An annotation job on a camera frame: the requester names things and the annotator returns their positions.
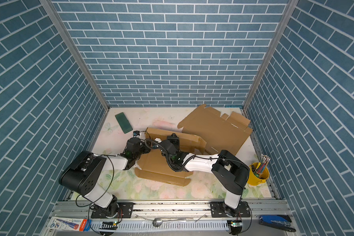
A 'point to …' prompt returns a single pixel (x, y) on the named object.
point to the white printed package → (69, 224)
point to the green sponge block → (124, 122)
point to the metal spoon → (158, 222)
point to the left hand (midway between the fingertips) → (149, 142)
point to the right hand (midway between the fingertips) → (174, 131)
